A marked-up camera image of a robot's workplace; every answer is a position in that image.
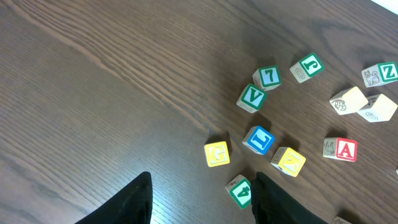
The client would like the yellow block far left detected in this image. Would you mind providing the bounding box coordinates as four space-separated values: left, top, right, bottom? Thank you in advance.
204 141 230 167

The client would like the yellow block near J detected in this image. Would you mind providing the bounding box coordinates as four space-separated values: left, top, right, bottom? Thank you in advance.
329 86 368 115

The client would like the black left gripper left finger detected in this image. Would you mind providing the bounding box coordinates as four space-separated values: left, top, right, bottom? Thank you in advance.
76 171 153 224

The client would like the green Z block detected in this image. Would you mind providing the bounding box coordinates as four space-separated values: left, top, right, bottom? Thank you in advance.
361 62 398 88

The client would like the green 4 block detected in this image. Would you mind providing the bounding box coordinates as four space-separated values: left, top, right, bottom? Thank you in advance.
225 174 251 209

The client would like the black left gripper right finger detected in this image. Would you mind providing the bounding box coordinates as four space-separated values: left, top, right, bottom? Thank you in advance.
251 172 325 224

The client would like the red A block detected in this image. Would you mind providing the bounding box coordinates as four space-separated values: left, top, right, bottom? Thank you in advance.
323 138 358 162

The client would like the blue L block lower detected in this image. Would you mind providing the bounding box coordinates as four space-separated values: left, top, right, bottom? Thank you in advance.
242 126 275 155

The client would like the yellow S block left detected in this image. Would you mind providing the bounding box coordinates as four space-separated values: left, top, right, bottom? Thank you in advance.
358 94 397 123

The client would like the green V block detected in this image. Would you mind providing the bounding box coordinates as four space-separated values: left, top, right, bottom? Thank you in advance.
236 83 267 113

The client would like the green 7 block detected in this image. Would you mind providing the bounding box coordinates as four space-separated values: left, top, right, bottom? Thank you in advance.
252 65 282 91

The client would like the green N block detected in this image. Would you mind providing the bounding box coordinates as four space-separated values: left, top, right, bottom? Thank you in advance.
332 217 352 224

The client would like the yellow block beside R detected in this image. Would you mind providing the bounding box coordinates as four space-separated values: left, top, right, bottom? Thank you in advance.
271 147 306 177

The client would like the green J block left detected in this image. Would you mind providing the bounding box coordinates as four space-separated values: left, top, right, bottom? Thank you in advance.
290 52 325 83

